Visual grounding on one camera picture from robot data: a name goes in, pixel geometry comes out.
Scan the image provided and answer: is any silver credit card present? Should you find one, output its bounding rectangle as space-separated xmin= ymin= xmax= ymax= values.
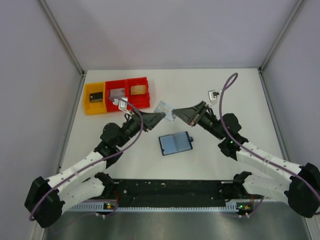
xmin=154 ymin=100 xmax=176 ymax=123

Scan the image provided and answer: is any blue leather card holder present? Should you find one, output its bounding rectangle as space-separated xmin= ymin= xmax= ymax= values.
xmin=158 ymin=131 xmax=194 ymax=156

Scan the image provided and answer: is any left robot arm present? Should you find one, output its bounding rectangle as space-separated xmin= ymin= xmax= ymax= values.
xmin=24 ymin=110 xmax=165 ymax=229

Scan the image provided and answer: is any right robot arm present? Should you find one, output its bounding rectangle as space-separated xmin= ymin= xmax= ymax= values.
xmin=172 ymin=101 xmax=320 ymax=218

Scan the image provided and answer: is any gold card in bin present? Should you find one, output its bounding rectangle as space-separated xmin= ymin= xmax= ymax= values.
xmin=130 ymin=85 xmax=147 ymax=96

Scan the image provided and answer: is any silver card in bin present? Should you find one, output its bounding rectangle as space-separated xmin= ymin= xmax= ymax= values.
xmin=109 ymin=88 xmax=125 ymax=98

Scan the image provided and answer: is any black card in bin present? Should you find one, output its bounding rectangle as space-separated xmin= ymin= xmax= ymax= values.
xmin=89 ymin=91 xmax=104 ymax=103

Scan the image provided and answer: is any right red plastic bin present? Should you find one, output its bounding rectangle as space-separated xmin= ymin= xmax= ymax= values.
xmin=125 ymin=77 xmax=150 ymax=109

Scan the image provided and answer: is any red plastic bin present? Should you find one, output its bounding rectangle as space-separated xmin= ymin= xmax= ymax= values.
xmin=125 ymin=77 xmax=150 ymax=109
xmin=104 ymin=79 xmax=127 ymax=113

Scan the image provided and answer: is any yellow plastic bin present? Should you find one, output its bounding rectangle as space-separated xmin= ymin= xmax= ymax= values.
xmin=82 ymin=82 xmax=107 ymax=115

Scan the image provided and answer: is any middle red plastic bin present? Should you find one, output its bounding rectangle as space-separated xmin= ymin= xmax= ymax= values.
xmin=104 ymin=79 xmax=127 ymax=113

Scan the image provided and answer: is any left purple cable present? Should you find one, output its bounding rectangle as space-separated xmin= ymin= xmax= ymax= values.
xmin=29 ymin=96 xmax=145 ymax=222

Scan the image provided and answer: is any purple cable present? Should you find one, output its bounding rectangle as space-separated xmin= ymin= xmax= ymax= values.
xmin=218 ymin=72 xmax=320 ymax=217
xmin=29 ymin=96 xmax=145 ymax=222

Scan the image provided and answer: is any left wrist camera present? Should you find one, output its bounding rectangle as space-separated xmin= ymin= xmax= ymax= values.
xmin=112 ymin=97 xmax=129 ymax=113

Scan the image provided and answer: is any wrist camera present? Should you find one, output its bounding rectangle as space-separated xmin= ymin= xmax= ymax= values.
xmin=208 ymin=90 xmax=222 ymax=104
xmin=112 ymin=97 xmax=129 ymax=113

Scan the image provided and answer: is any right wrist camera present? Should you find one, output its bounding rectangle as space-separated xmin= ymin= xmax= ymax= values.
xmin=208 ymin=90 xmax=222 ymax=104

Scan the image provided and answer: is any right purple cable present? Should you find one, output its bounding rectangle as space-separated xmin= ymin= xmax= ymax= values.
xmin=218 ymin=72 xmax=320 ymax=217

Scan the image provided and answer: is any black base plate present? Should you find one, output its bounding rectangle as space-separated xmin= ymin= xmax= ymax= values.
xmin=83 ymin=178 xmax=266 ymax=208

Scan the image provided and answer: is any white slotted cable duct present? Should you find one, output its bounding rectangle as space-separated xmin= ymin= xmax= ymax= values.
xmin=68 ymin=201 xmax=252 ymax=214

